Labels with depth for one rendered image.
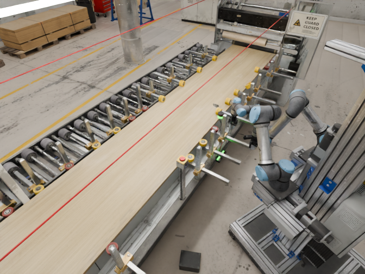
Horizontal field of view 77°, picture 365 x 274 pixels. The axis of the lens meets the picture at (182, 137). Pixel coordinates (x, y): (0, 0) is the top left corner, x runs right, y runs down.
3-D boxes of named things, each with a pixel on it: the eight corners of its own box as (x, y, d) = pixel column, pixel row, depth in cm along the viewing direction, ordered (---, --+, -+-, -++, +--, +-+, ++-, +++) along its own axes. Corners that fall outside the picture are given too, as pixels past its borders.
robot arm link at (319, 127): (321, 147, 197) (285, 101, 182) (320, 136, 207) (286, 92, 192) (336, 142, 189) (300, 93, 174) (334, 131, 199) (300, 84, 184)
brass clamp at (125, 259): (134, 259, 160) (133, 255, 156) (120, 276, 151) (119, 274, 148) (127, 253, 162) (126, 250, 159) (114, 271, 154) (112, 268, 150)
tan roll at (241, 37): (297, 51, 377) (300, 44, 369) (295, 54, 369) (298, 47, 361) (219, 35, 435) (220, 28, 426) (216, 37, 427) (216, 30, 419)
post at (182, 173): (186, 197, 209) (186, 164, 178) (182, 200, 206) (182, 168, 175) (181, 194, 211) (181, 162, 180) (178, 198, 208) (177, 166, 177)
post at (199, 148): (199, 180, 228) (202, 146, 195) (197, 182, 225) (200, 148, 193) (196, 179, 229) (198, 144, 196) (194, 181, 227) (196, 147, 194)
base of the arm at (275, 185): (293, 185, 177) (297, 178, 170) (279, 194, 171) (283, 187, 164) (277, 172, 186) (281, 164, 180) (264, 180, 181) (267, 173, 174)
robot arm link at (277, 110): (289, 104, 161) (257, 101, 209) (275, 105, 160) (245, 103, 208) (289, 120, 164) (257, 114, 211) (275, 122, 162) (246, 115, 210)
